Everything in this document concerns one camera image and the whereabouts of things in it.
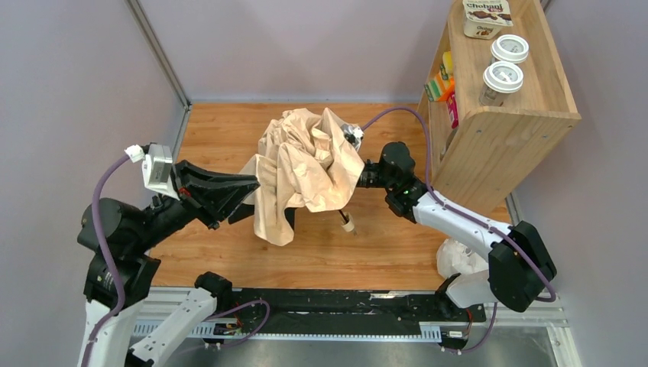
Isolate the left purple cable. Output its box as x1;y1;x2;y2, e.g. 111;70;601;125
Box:
78;154;271;367

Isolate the far white lidded cup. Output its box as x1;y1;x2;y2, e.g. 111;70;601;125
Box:
490;34;530;64

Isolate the pink package on shelf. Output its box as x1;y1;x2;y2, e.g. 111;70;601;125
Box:
445;91;459;129

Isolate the wooden shelf unit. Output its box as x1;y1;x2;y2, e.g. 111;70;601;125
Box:
417;1;581;215

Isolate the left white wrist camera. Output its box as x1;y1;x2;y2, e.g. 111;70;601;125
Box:
125;143;179;200

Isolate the near white lidded cup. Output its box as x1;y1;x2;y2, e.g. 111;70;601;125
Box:
478;61;524;107

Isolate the yellow green item on shelf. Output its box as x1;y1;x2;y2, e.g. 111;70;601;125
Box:
439;51;454;80

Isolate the white lidded cup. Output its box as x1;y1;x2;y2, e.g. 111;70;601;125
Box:
490;34;530;64
478;61;524;107

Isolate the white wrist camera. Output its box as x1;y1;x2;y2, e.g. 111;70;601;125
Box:
125;143;179;200
340;123;365;151

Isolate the crumpled white plastic bag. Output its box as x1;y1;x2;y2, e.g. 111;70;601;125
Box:
436;239;488;279

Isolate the black and beige folding umbrella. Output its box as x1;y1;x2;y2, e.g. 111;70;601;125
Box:
240;108;365;246

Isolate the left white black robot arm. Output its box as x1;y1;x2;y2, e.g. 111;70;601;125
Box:
77;155;259;366

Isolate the Chobani yogurt cup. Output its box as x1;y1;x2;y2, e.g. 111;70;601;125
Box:
462;0;514;40

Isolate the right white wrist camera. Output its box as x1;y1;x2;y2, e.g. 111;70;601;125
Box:
340;123;365;151

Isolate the green orange sponge pack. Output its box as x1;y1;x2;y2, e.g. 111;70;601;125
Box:
424;71;455;102

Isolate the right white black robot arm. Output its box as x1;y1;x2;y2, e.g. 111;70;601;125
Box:
357;141;557;313

